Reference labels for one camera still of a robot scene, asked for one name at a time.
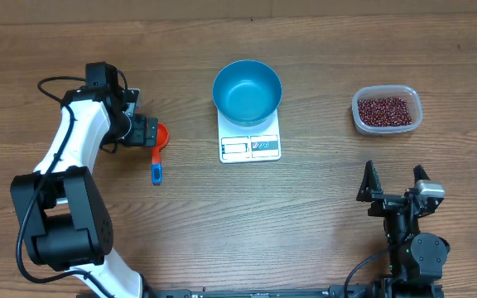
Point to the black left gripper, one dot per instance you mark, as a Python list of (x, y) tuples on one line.
[(141, 135)]

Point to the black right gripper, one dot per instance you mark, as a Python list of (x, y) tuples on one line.
[(393, 199)]

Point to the red scoop with blue handle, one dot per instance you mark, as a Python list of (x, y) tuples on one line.
[(156, 161)]

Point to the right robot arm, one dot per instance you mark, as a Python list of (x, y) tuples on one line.
[(416, 259)]

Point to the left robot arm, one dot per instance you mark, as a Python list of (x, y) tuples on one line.
[(65, 228)]

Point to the blue round bowl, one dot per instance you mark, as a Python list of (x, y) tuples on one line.
[(247, 92)]

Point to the white digital kitchen scale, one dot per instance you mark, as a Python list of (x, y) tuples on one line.
[(240, 144)]

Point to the red beans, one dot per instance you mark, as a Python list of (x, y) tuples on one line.
[(384, 112)]

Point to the clear plastic food container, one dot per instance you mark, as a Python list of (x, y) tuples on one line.
[(382, 91)]

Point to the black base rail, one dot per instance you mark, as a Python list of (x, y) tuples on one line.
[(335, 291)]

